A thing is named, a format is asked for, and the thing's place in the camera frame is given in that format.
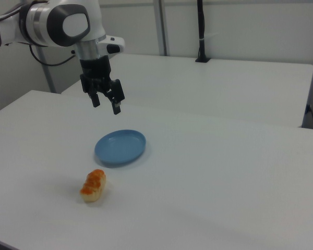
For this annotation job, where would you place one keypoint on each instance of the round blue plate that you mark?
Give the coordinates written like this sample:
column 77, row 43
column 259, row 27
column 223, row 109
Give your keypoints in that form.
column 120, row 148

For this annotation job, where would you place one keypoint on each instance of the bread with orange glaze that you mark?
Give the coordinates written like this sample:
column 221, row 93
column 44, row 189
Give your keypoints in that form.
column 94, row 186

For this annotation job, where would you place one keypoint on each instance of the white side table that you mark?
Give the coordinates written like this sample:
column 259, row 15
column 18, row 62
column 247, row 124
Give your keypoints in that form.
column 211, row 86

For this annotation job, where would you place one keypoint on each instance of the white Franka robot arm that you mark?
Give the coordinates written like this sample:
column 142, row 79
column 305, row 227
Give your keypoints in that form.
column 54, row 20

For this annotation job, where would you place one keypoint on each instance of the grey metal partition post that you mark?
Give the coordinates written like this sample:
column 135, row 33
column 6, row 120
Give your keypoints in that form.
column 162, row 26
column 48, row 73

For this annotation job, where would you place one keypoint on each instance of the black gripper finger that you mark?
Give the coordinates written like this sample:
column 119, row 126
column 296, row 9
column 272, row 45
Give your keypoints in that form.
column 95, row 100
column 117, row 93

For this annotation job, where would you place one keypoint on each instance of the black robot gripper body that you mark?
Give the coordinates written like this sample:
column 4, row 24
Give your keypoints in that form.
column 96, row 69

